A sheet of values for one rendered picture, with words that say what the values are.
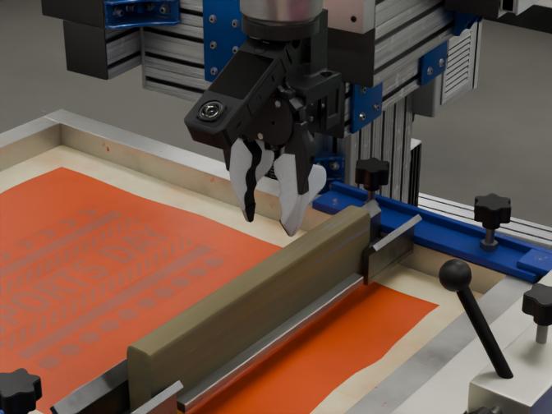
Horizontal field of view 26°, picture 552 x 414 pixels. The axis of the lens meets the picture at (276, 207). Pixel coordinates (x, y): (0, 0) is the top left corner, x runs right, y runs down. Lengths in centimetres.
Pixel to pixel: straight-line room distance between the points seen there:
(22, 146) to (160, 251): 34
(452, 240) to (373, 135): 84
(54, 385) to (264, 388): 21
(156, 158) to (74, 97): 293
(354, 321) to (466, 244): 17
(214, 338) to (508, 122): 326
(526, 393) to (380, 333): 32
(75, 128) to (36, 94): 288
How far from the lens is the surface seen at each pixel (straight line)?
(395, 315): 133
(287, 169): 112
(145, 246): 147
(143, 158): 164
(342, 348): 127
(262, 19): 107
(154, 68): 207
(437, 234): 140
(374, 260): 133
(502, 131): 425
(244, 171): 115
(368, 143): 220
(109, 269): 142
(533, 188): 386
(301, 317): 124
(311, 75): 113
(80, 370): 125
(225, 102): 106
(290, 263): 121
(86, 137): 171
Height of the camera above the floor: 166
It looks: 27 degrees down
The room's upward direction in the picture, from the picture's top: straight up
